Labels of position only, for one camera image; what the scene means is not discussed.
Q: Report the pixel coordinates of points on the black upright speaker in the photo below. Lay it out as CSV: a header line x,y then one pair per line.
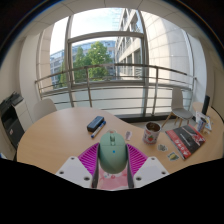
x,y
206,105

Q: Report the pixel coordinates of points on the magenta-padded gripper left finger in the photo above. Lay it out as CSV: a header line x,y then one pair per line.
x,y
71,170

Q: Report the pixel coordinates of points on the black whiteboard eraser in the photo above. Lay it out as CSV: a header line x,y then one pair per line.
x,y
95,123

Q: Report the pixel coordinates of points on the red black magazine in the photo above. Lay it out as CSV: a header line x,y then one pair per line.
x,y
186,140

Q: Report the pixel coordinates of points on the small blue white can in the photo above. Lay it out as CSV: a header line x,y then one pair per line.
x,y
201,125

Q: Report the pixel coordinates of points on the black office printer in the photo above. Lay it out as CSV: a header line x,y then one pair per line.
x,y
11,121

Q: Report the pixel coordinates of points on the white chair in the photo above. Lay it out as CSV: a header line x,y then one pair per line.
x,y
43,108
178,106

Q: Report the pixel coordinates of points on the colourful standing card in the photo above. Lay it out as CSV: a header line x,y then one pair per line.
x,y
207,120

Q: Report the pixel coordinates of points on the pink white cartoon mouse pad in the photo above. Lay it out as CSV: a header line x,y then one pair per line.
x,y
113,181

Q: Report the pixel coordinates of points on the blue white marker pen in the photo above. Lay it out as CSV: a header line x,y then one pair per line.
x,y
99,129

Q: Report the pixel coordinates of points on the metal balcony railing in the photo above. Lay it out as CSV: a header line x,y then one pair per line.
x,y
116,65

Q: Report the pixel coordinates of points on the round grey green sticker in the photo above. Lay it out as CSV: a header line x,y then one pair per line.
x,y
162,147

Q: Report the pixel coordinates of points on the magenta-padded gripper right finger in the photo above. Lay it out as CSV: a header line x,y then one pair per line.
x,y
150,170

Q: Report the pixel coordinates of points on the mint green computer mouse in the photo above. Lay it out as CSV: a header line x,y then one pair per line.
x,y
112,153

